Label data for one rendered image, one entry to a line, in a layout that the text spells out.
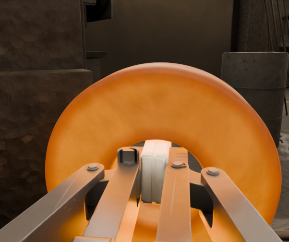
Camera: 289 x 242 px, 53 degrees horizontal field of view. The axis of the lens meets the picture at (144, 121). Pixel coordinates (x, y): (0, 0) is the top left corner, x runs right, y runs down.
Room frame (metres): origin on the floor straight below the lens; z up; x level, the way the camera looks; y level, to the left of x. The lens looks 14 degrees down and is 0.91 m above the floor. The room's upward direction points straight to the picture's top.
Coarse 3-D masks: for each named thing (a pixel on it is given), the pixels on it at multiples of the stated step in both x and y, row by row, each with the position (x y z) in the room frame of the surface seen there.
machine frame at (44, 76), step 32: (0, 0) 0.50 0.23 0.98; (32, 0) 0.52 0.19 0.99; (64, 0) 0.55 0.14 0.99; (0, 32) 0.50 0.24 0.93; (32, 32) 0.52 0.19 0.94; (64, 32) 0.55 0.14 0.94; (0, 64) 0.50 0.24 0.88; (32, 64) 0.52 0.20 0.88; (64, 64) 0.54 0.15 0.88; (0, 96) 0.44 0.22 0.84; (32, 96) 0.47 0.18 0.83; (64, 96) 0.49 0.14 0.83; (0, 128) 0.44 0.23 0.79; (32, 128) 0.46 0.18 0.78; (0, 160) 0.44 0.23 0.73; (32, 160) 0.46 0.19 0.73; (0, 192) 0.44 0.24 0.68; (32, 192) 0.46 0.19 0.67; (0, 224) 0.43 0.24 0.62
